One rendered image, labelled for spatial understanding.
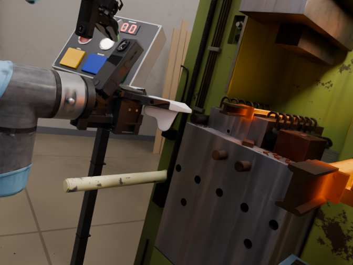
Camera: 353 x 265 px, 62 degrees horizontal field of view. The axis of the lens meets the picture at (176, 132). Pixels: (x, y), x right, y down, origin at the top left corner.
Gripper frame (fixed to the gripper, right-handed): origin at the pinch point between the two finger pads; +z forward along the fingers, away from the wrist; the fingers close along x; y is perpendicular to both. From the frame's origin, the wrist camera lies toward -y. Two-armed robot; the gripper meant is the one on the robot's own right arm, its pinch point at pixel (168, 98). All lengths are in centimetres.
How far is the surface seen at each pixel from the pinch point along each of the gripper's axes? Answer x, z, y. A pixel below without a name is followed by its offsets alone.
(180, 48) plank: -228, 212, -32
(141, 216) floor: -96, 91, 100
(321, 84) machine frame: -1, 79, -14
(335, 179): 37.0, -6.8, 0.9
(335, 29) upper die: 7, 53, -29
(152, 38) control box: -42, 25, -15
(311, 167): 36.0, -12.3, -0.4
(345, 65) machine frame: 5, 79, -23
